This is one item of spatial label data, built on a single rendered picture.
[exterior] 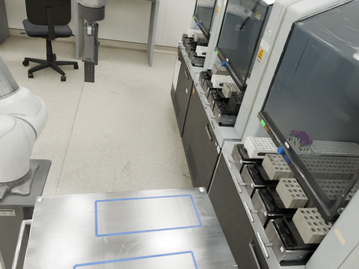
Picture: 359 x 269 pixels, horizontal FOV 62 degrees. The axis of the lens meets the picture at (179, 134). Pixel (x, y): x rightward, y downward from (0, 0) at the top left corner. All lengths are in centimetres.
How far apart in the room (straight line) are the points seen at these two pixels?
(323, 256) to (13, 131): 111
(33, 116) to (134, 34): 356
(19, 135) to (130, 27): 370
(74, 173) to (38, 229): 140
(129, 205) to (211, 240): 30
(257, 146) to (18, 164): 99
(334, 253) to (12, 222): 118
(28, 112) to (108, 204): 51
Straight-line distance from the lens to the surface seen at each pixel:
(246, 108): 162
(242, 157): 142
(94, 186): 230
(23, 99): 134
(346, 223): 102
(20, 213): 138
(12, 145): 120
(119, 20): 471
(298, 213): 118
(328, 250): 110
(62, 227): 103
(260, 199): 126
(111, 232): 100
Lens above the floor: 163
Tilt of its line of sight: 34 degrees down
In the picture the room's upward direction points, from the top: 11 degrees clockwise
